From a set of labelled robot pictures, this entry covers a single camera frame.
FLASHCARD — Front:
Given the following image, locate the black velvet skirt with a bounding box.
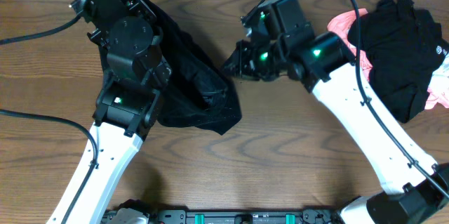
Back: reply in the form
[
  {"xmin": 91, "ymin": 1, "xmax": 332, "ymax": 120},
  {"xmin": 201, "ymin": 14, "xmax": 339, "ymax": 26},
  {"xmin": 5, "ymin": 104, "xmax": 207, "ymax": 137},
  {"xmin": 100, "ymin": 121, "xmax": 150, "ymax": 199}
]
[{"xmin": 98, "ymin": 0, "xmax": 243, "ymax": 136}]

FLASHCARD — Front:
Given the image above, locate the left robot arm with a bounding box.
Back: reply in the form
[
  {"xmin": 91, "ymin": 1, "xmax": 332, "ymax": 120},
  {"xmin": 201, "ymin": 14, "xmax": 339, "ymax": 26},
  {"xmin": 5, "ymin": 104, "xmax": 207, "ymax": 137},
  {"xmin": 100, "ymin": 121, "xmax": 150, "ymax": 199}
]
[{"xmin": 48, "ymin": 0, "xmax": 172, "ymax": 223}]

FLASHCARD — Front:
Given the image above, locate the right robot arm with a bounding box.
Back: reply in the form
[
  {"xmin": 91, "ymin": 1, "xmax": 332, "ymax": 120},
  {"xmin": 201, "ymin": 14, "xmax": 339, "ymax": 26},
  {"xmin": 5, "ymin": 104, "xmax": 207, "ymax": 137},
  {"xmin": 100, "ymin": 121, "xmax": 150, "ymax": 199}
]
[{"xmin": 223, "ymin": 0, "xmax": 448, "ymax": 223}]

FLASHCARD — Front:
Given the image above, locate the black t-shirt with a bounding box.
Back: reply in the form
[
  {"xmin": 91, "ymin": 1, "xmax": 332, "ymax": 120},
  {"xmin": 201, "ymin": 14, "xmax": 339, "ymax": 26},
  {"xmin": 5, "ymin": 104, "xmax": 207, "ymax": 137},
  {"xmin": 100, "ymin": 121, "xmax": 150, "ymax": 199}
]
[{"xmin": 347, "ymin": 0, "xmax": 448, "ymax": 123}]

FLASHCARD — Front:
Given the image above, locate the pink garment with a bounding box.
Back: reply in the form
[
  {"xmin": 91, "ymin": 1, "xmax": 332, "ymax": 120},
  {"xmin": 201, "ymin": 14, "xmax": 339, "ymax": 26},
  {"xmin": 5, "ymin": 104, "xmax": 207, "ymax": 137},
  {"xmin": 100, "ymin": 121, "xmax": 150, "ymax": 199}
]
[{"xmin": 326, "ymin": 8, "xmax": 449, "ymax": 111}]

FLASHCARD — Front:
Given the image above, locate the left black camera cable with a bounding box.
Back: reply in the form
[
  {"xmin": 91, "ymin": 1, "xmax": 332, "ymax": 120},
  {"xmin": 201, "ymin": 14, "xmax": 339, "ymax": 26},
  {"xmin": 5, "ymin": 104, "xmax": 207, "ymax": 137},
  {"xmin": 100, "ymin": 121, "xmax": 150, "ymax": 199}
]
[{"xmin": 0, "ymin": 13, "xmax": 100, "ymax": 224}]

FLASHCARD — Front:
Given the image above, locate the black mounting rail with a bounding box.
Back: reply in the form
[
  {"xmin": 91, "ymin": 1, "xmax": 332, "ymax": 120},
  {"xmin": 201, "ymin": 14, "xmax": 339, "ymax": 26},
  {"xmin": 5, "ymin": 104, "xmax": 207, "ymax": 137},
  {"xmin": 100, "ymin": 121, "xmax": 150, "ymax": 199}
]
[{"xmin": 100, "ymin": 208, "xmax": 342, "ymax": 224}]

